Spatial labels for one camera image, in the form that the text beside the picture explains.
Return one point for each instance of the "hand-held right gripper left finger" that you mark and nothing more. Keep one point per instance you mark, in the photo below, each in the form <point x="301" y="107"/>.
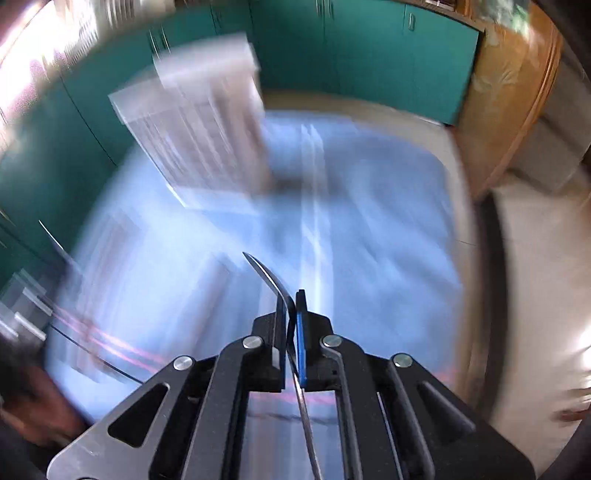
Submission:
<point x="280" y="344"/>

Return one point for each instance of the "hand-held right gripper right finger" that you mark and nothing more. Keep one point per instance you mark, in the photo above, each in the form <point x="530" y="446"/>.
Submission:
<point x="302" y="350"/>

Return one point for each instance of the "white plastic utensil basket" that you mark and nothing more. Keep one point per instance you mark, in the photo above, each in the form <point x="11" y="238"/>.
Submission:
<point x="207" y="120"/>

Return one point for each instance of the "blue striped cloth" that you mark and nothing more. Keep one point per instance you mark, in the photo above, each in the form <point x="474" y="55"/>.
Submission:
<point x="369" y="240"/>

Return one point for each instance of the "green kitchen cabinets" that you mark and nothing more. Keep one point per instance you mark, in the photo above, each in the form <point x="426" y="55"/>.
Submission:
<point x="369" y="60"/>

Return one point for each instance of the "wooden door with glass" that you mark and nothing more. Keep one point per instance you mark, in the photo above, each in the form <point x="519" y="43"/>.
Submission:
<point x="503" y="115"/>

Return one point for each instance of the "grey drawer cabinet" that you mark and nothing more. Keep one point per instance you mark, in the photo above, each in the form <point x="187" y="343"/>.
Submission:
<point x="554" y="152"/>

